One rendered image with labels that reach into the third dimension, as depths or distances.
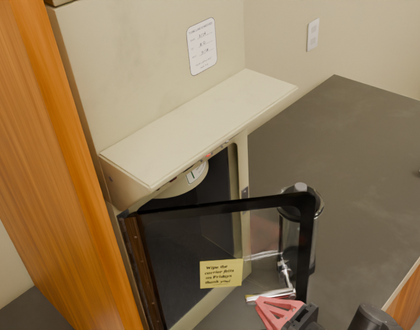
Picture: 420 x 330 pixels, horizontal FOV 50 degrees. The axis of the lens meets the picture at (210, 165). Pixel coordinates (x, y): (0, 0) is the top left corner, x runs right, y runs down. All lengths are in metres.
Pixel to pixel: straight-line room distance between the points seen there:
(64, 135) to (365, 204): 1.04
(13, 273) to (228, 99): 0.78
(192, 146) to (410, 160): 1.06
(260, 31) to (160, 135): 0.96
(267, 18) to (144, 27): 0.98
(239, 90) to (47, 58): 0.37
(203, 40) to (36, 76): 0.33
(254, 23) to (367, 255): 0.80
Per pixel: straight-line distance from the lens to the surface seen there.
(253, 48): 1.55
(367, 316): 0.72
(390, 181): 1.48
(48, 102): 0.47
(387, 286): 1.20
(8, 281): 1.28
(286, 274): 0.84
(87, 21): 0.58
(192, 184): 0.84
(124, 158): 0.62
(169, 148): 0.62
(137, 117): 0.66
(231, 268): 0.82
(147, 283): 0.83
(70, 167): 0.51
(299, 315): 0.78
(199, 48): 0.71
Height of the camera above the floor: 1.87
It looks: 38 degrees down
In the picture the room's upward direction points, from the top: 6 degrees counter-clockwise
